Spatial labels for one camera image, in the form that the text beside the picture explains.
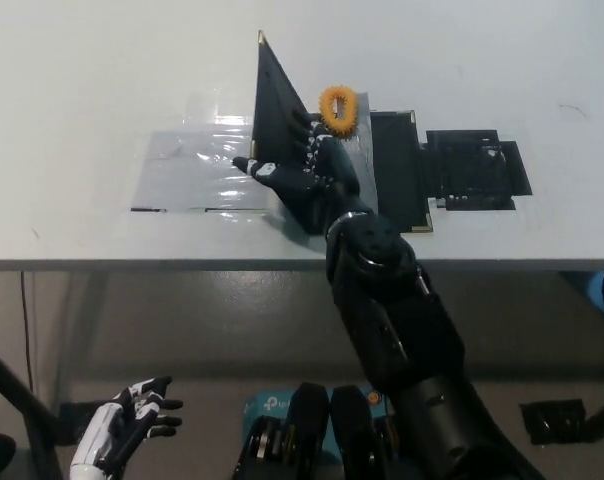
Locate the grey duct tape strip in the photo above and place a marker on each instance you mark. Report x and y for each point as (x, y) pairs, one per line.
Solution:
(364, 150)

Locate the white and black left hand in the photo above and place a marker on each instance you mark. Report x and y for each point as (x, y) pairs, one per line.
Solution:
(107, 425)

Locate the teal TP-Link box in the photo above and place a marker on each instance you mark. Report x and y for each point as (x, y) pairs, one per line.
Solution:
(267, 404)

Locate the black USC diary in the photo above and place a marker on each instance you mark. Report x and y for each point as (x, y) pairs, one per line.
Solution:
(274, 100)

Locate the clear plastic taped sheet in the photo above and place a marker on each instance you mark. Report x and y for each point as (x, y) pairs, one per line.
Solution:
(182, 170)

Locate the black tape patch on desk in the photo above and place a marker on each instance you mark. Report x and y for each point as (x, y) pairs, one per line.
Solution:
(469, 170)

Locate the black right hand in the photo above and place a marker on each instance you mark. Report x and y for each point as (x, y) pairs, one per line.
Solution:
(312, 190)

